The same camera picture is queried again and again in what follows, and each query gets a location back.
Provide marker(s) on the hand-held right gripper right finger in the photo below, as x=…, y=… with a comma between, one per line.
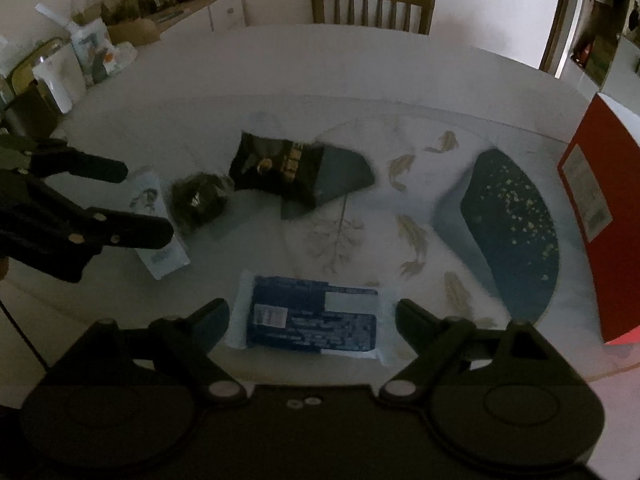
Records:
x=412, y=325

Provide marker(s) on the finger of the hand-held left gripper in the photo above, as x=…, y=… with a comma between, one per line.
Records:
x=90, y=167
x=140, y=232

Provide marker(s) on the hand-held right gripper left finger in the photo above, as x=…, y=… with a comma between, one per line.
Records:
x=216, y=325

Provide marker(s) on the white patterned packet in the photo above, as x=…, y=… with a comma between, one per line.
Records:
x=162, y=262

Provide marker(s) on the dark blue wipes packet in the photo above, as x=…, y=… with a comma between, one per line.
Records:
x=310, y=320

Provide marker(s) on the red cardboard box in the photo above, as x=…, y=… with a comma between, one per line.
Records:
x=605, y=200

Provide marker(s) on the white desktop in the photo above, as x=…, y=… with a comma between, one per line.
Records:
x=310, y=60

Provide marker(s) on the dark round pouch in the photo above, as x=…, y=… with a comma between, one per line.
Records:
x=200, y=200

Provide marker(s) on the fish print table mat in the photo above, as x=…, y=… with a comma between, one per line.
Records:
x=380, y=260

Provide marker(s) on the metal pot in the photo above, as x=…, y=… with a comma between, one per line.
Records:
x=27, y=110

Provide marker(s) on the white jug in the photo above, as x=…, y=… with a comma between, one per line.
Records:
x=57, y=80

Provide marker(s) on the crumpled white packet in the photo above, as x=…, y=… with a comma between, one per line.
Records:
x=120, y=59

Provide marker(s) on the white printed pouch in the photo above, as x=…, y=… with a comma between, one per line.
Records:
x=90, y=52

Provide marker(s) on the yellow rimmed tray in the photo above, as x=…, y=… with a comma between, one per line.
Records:
x=27, y=65

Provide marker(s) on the brown basket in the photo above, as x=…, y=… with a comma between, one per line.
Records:
x=135, y=32

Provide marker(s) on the black snack packet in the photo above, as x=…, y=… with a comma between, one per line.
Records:
x=270, y=165

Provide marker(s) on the white sideboard cabinet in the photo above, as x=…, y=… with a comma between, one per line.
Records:
x=220, y=10

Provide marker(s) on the brown wooden chair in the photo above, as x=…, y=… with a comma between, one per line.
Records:
x=372, y=7

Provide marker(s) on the white shelving cabinet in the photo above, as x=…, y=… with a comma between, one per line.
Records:
x=612, y=40

